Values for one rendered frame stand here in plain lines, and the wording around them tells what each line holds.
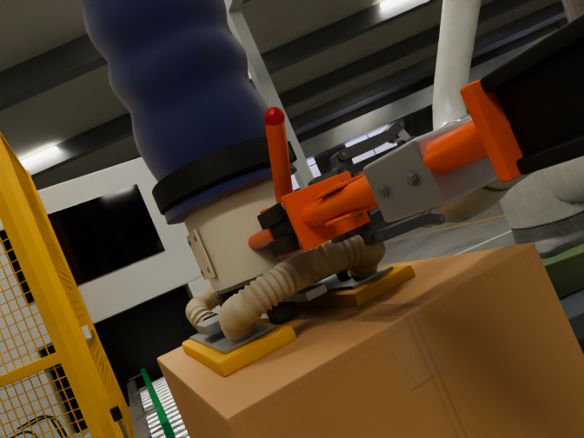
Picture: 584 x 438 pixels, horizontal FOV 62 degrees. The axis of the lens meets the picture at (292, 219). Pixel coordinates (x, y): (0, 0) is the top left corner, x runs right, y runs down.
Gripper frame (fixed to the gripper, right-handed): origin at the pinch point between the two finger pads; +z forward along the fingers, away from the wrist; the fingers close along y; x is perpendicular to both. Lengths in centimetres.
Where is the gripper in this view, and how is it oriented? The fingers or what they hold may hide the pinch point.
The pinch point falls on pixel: (320, 213)
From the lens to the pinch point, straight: 52.6
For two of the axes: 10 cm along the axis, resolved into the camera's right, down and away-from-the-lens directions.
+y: 3.9, 9.2, -0.3
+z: -8.6, 3.5, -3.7
